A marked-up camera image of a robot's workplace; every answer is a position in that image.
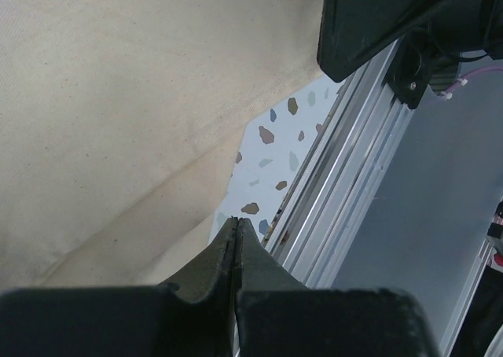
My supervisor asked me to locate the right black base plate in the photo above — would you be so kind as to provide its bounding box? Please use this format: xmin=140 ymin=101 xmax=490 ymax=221
xmin=386 ymin=41 xmax=460 ymax=109

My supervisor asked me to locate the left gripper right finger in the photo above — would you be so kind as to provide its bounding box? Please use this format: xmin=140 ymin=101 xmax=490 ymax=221
xmin=234 ymin=219 xmax=439 ymax=356

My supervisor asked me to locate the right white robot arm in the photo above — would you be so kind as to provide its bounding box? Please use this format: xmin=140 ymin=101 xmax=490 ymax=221
xmin=317 ymin=0 xmax=502 ymax=82

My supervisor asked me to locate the beige cloth drape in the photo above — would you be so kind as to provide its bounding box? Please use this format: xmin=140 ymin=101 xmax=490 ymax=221
xmin=1 ymin=0 xmax=323 ymax=289

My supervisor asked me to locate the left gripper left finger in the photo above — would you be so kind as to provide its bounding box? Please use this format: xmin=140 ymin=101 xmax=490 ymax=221
xmin=1 ymin=218 xmax=238 ymax=356

